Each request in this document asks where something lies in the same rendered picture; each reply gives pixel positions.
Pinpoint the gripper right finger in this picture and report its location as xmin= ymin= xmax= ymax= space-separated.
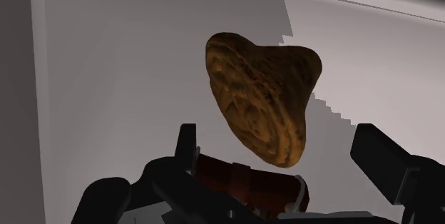
xmin=349 ymin=123 xmax=445 ymax=224

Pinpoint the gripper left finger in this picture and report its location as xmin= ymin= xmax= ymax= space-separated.
xmin=71 ymin=123 xmax=260 ymax=224

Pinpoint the dark red-brown cylindrical object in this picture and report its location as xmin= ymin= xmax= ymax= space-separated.
xmin=194 ymin=153 xmax=310 ymax=221

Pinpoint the white furniture piece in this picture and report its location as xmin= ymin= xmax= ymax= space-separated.
xmin=29 ymin=0 xmax=445 ymax=224

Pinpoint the brown lumpy bread loaf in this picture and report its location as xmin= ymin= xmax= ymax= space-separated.
xmin=205 ymin=31 xmax=323 ymax=168

